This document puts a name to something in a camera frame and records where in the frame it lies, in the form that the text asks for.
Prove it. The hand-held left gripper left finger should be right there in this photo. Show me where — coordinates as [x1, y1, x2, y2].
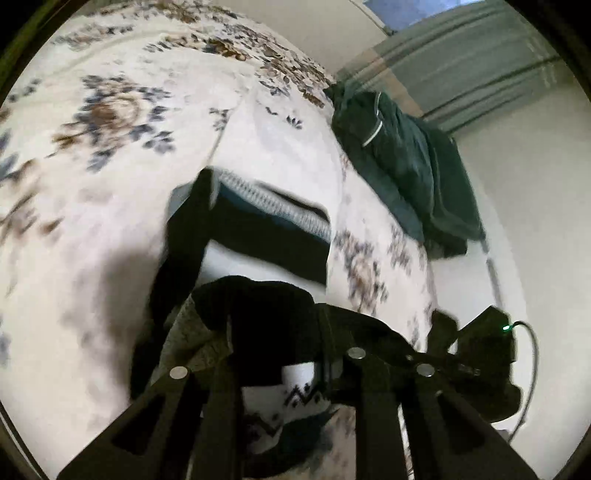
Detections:
[57, 318, 245, 480]

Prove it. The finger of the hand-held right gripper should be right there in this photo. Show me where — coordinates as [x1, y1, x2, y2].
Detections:
[428, 311, 460, 357]

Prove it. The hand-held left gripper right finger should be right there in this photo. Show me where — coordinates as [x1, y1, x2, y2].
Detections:
[318, 305, 539, 480]

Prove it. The striped knit sweater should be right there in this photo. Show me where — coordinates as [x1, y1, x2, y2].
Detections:
[131, 168, 345, 478]

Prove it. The white bed headboard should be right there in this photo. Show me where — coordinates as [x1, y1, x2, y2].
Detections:
[431, 129, 568, 352]

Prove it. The dark green blanket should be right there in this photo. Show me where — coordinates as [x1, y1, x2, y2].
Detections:
[325, 80, 488, 259]

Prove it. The floral bed sheet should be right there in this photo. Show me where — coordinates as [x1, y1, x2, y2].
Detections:
[0, 0, 439, 480]

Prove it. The green striped curtain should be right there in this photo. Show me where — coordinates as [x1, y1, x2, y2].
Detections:
[335, 0, 578, 134]

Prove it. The window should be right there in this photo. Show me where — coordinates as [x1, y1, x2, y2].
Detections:
[362, 0, 485, 33]

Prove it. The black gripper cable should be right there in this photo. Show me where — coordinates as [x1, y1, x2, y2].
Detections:
[505, 320, 542, 437]

